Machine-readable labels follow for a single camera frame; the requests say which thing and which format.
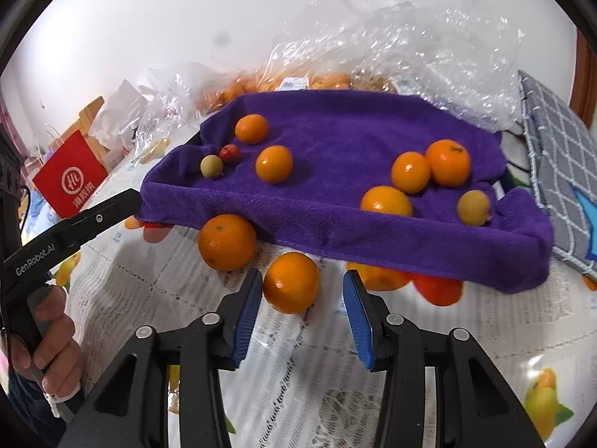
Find small red fruit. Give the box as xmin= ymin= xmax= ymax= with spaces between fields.
xmin=219 ymin=144 xmax=242 ymax=164

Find large clear plastic bag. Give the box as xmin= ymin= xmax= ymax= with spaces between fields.
xmin=261 ymin=0 xmax=523 ymax=131

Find price label sticker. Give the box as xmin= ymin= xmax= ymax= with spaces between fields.
xmin=277 ymin=77 xmax=309 ymax=91

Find person's left hand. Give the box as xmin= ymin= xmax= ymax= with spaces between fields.
xmin=11 ymin=286 xmax=83 ymax=398

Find small yellow-green fruit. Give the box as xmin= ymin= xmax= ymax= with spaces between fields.
xmin=456 ymin=190 xmax=491 ymax=227

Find small orange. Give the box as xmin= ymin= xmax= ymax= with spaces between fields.
xmin=255 ymin=144 xmax=293 ymax=184
xmin=235 ymin=113 xmax=269 ymax=144

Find brown wooden door frame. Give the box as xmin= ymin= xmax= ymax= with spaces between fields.
xmin=570 ymin=30 xmax=597 ymax=128

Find large orange with stem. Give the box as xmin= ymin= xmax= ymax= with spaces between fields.
xmin=425 ymin=139 xmax=472 ymax=188

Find bag of small oranges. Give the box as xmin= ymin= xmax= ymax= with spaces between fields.
xmin=195 ymin=72 xmax=398 ymax=111

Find purple towel covered tray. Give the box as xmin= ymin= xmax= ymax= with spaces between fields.
xmin=138 ymin=90 xmax=553 ymax=293

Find red paper gift bag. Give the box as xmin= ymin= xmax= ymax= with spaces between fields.
xmin=32 ymin=131 xmax=107 ymax=218

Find grey checked cushion blue star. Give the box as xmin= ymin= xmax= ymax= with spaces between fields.
xmin=518 ymin=71 xmax=596 ymax=279

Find orange at tray front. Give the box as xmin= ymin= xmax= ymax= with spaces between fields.
xmin=197 ymin=214 xmax=257 ymax=272

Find small clear plastic bag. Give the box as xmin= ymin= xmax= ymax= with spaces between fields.
xmin=134 ymin=62 xmax=231 ymax=157

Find white plastic bag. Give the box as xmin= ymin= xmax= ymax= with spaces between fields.
xmin=88 ymin=80 xmax=148 ymax=152

